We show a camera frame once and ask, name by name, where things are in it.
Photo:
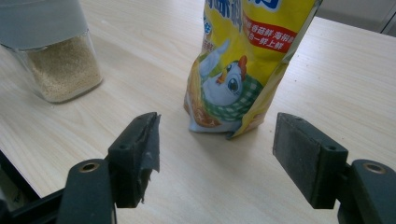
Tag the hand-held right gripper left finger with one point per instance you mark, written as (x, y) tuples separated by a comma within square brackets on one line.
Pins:
[(134, 155)]

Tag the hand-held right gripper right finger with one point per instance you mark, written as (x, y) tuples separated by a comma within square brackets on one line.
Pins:
[(306, 158)]

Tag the yellow seasoning pouch green cap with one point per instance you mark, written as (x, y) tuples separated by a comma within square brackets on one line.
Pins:
[(246, 62)]

